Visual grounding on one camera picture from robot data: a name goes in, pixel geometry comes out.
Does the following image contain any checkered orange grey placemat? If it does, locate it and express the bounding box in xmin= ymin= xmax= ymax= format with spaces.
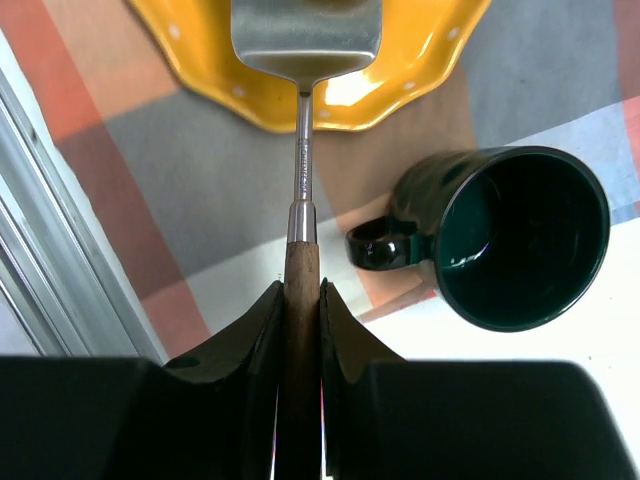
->
xmin=1 ymin=1 xmax=639 ymax=357

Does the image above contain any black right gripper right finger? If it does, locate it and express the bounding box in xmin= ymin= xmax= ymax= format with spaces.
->
xmin=319 ymin=282 xmax=639 ymax=479

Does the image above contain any steel spatula wooden handle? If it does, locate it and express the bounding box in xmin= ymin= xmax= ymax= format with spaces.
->
xmin=230 ymin=1 xmax=383 ymax=479

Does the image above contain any yellow dotted plate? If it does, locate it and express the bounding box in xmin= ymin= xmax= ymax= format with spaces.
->
xmin=130 ymin=1 xmax=490 ymax=133

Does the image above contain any aluminium table frame rail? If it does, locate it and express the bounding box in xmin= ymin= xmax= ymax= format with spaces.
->
xmin=1 ymin=79 xmax=167 ymax=363

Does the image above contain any dark green mug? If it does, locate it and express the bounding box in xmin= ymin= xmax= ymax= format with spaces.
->
xmin=346 ymin=145 xmax=610 ymax=332

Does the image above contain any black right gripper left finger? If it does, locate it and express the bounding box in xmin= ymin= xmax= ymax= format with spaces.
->
xmin=1 ymin=282 xmax=284 ymax=479

